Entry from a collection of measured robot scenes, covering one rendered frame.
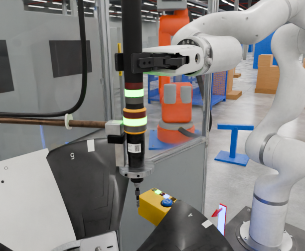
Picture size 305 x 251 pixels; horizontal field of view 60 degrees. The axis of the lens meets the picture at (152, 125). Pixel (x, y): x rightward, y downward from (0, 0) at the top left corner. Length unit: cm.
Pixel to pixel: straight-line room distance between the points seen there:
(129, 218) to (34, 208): 93
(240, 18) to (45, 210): 74
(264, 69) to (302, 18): 869
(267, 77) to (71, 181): 915
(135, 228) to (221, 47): 136
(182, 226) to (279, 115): 48
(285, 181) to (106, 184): 59
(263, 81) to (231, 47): 904
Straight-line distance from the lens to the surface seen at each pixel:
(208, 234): 79
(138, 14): 46
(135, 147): 49
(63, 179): 69
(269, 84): 963
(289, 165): 95
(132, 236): 178
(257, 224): 111
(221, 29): 75
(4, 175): 86
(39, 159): 89
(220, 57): 61
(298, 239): 125
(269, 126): 100
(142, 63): 45
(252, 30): 73
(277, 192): 102
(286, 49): 101
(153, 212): 110
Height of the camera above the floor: 168
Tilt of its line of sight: 18 degrees down
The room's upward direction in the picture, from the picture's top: 1 degrees counter-clockwise
